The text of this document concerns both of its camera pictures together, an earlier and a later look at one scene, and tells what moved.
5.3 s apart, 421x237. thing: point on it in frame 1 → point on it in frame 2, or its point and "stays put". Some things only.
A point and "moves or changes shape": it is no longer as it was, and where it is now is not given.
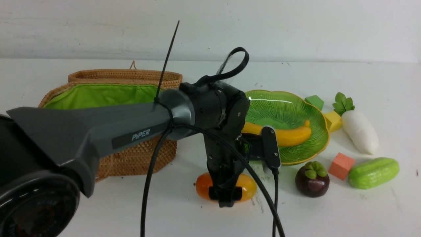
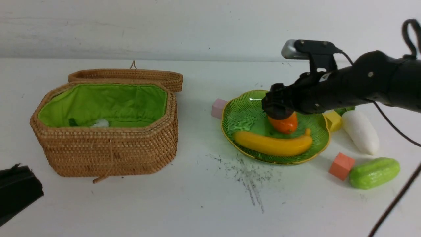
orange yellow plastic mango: [203, 182] → [287, 126]
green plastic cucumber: [373, 173] stays put
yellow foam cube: [333, 120] stays put
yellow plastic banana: [285, 137] moves or changes shape
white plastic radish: [356, 124] stays put
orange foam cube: [341, 165] stays put
